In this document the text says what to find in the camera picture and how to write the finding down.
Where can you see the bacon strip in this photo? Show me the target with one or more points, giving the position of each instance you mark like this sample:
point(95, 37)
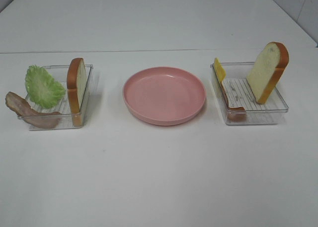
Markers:
point(233, 114)
point(22, 107)

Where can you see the bread slice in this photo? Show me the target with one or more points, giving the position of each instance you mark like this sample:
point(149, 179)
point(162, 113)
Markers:
point(267, 70)
point(76, 84)

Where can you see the green lettuce leaf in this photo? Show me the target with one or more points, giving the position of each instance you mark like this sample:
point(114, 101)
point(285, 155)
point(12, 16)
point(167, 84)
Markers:
point(42, 88)

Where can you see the pink round plate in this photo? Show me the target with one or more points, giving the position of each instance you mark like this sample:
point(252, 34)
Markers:
point(164, 95)

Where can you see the yellow cheese slice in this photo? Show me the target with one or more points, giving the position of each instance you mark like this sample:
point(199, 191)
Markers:
point(220, 72)

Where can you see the right clear plastic container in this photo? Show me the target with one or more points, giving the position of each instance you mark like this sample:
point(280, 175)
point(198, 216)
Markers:
point(240, 95)

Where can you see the clear plastic container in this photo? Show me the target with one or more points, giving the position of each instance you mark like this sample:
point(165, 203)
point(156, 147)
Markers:
point(60, 116)
point(240, 95)

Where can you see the left clear plastic container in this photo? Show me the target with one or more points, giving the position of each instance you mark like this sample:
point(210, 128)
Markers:
point(60, 116)

